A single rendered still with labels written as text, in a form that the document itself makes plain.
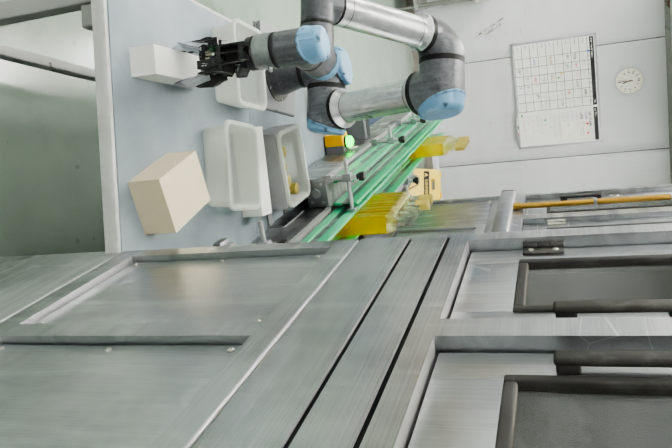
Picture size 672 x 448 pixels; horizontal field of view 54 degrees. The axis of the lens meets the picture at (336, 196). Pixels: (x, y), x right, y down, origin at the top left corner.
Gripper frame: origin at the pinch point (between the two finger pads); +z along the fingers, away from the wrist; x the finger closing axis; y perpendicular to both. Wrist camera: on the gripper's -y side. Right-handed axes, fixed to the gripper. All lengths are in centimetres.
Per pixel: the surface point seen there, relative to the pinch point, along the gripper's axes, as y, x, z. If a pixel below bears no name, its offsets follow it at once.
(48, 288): 38, 42, 6
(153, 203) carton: 14.8, 29.5, -0.2
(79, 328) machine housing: 54, 46, -13
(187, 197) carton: 6.8, 29.0, -3.3
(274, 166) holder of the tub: -42.6, 22.8, -1.8
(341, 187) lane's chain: -80, 31, -9
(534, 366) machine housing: 59, 49, -75
